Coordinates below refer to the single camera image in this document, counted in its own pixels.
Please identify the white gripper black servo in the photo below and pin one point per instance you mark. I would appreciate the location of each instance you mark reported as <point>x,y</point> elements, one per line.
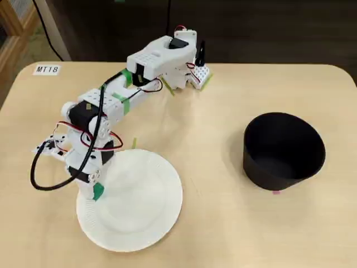
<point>82,175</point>

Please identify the green cube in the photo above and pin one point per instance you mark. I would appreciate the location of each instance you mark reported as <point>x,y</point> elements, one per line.
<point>98,192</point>

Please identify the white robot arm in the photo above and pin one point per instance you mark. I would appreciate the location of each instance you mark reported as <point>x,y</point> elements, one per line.
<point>156,56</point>

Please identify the black round bin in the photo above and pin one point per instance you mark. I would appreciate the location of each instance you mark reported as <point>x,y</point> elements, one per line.
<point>281,156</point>

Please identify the white paper plate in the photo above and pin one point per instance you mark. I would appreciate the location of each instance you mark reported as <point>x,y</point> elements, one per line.
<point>134,209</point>

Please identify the short green tape mark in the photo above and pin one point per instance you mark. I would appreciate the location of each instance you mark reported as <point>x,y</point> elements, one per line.
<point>135,143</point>

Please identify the light green tape strip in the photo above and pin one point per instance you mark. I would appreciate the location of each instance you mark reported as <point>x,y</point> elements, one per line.
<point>168,87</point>

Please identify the white label MT18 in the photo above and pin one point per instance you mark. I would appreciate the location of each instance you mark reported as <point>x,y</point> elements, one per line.
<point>47,69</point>

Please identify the black table clamp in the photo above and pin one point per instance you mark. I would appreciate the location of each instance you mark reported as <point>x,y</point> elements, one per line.
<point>201,53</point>

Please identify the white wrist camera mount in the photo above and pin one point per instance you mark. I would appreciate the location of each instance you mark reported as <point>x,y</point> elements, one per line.
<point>60,141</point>

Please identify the green tape along base plate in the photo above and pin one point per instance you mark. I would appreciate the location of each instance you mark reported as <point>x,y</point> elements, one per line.
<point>208,82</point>

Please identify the white perforated base plate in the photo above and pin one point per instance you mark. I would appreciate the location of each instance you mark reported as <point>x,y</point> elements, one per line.
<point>202,74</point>

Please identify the white post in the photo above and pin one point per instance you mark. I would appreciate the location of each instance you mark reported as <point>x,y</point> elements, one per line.
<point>53,28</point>

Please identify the wooden furniture frame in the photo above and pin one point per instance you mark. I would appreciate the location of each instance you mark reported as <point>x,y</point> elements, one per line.
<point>11,42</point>

